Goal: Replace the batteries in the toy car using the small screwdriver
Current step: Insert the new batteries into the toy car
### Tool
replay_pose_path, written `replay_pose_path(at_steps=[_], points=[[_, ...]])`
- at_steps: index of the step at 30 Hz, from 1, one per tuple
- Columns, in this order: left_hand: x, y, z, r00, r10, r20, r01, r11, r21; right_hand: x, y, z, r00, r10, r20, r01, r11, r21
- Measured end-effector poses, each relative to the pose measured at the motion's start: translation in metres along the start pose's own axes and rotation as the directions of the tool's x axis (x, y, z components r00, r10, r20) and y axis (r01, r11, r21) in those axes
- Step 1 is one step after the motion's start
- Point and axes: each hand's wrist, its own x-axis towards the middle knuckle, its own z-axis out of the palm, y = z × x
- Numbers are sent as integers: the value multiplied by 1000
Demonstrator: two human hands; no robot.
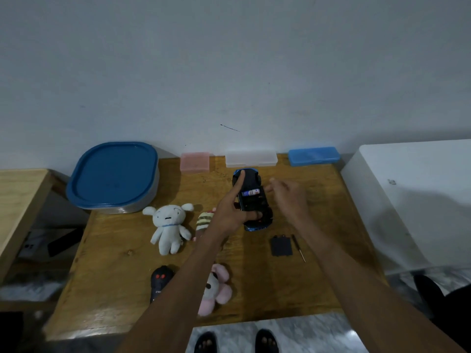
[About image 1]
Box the light wooden side table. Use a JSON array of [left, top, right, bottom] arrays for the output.
[[0, 168, 70, 283]]

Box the black battery cover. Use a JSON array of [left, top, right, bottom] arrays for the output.
[[270, 235, 293, 257]]

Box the striped plush toy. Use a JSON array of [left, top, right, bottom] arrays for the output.
[[193, 207, 218, 242]]

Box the large container with blue lid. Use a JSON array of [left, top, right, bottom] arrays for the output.
[[66, 142, 160, 214]]

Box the black bag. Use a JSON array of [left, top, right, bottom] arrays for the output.
[[413, 274, 471, 351]]

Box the small black-handled screwdriver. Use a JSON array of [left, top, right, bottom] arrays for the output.
[[291, 234, 306, 263]]

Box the person's left hand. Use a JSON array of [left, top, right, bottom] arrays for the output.
[[200, 170, 263, 242]]

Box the blue and black toy car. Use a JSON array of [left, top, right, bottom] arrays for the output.
[[232, 168, 274, 232]]

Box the pink plastic box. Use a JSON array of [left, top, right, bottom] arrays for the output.
[[180, 152, 210, 173]]

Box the black sandal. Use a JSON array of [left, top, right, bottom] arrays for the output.
[[194, 331, 218, 353], [255, 328, 279, 353]]

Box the person's left forearm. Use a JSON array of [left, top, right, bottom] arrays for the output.
[[116, 231, 227, 353]]

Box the black remote control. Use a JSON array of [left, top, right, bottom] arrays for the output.
[[149, 265, 175, 305]]

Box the pink and white plush toy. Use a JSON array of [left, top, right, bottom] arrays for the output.
[[197, 263, 233, 317]]

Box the blue plastic box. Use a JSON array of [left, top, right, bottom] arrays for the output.
[[288, 146, 341, 167]]

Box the white cabinet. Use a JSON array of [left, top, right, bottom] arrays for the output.
[[340, 139, 471, 275]]

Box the clear white plastic box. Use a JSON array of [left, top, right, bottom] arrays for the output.
[[225, 151, 278, 168]]

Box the black flat item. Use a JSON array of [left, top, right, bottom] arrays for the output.
[[47, 227, 86, 258]]

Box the person's right hand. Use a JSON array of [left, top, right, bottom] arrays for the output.
[[264, 178, 313, 227]]

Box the person's right forearm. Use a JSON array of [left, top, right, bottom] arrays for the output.
[[294, 215, 466, 353]]

